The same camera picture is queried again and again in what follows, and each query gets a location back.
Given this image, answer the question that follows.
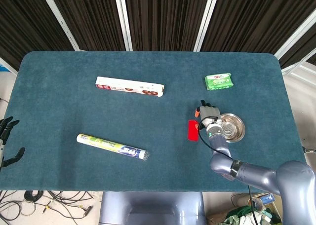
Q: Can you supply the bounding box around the toothpaste tube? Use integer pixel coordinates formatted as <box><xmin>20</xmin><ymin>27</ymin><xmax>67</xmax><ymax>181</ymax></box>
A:
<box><xmin>76</xmin><ymin>133</ymin><xmax>150</xmax><ymax>163</ymax></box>

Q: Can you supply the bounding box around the green wet wipes pack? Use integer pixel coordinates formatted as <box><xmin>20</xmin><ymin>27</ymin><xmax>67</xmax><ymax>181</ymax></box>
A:
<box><xmin>204</xmin><ymin>73</ymin><xmax>234</xmax><ymax>90</ymax></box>

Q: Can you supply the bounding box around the cardboard box with clutter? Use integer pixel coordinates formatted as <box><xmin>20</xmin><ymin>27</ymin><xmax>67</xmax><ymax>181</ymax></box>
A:
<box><xmin>206</xmin><ymin>192</ymin><xmax>283</xmax><ymax>225</ymax></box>

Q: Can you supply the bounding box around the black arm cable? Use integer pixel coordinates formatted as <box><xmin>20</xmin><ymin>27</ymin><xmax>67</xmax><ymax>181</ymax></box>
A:
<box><xmin>197</xmin><ymin>116</ymin><xmax>260</xmax><ymax>225</ymax></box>

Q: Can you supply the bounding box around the white long box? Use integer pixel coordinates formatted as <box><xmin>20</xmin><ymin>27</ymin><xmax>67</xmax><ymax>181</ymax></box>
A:
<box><xmin>95</xmin><ymin>76</ymin><xmax>165</xmax><ymax>98</ymax></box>

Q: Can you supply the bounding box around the teal table mat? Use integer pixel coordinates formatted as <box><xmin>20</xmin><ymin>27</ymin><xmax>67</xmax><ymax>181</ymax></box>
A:
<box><xmin>0</xmin><ymin>50</ymin><xmax>312</xmax><ymax>193</ymax></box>

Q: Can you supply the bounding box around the red rectangular block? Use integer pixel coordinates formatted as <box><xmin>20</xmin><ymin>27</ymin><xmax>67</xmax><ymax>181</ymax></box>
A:
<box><xmin>187</xmin><ymin>119</ymin><xmax>199</xmax><ymax>142</ymax></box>

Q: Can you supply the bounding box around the white partition frame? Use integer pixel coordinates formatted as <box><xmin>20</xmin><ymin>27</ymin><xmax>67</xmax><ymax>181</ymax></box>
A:
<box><xmin>113</xmin><ymin>0</ymin><xmax>134</xmax><ymax>52</ymax></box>

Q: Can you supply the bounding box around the steel bowl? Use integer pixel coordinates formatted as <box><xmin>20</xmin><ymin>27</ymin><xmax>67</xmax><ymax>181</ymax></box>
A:
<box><xmin>219</xmin><ymin>113</ymin><xmax>246</xmax><ymax>144</ymax></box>

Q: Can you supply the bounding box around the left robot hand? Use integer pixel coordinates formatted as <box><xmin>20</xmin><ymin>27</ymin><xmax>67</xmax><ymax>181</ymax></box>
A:
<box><xmin>0</xmin><ymin>116</ymin><xmax>26</xmax><ymax>168</ymax></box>

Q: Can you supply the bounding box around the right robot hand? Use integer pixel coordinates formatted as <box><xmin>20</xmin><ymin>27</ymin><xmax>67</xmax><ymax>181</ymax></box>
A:
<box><xmin>194</xmin><ymin>100</ymin><xmax>223</xmax><ymax>131</ymax></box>

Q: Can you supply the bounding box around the robot torso base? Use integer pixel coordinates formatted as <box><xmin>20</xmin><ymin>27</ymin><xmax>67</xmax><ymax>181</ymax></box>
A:
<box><xmin>98</xmin><ymin>191</ymin><xmax>207</xmax><ymax>225</ymax></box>

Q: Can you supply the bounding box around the floor cable tangle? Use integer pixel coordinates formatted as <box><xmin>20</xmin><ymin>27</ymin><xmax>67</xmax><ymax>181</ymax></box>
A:
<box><xmin>0</xmin><ymin>190</ymin><xmax>99</xmax><ymax>220</ymax></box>

